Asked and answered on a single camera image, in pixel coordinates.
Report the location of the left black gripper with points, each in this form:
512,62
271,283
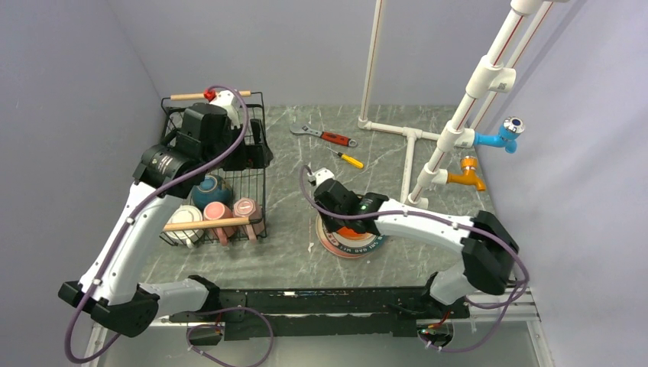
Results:
257,155

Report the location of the black wire dish rack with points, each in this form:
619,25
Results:
234,190

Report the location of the dark brown bowl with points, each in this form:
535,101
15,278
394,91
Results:
213,188

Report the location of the light pink mug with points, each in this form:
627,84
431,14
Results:
251,210

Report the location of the salmon pink mug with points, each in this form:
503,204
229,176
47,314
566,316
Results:
215,211

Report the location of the white enamel cup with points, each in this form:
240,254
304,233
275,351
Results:
185,228

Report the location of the orange bowl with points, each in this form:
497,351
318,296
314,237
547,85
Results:
348,233

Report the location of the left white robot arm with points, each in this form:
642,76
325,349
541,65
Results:
110,290

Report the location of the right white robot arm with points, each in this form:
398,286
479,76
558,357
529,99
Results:
355,224

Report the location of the beige pink plate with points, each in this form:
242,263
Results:
344,252

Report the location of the teal rimmed lettered plate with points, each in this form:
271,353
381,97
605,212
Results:
354,243

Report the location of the orange faucet tap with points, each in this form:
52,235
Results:
468,176

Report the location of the blue faucet tap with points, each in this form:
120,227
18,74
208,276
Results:
507,134

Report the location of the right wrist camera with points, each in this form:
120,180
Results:
318,177

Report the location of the red handled adjustable wrench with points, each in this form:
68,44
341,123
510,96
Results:
334,138

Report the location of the yellow handled screwdriver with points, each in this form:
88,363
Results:
350,160

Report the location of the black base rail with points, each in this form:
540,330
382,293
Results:
397,311

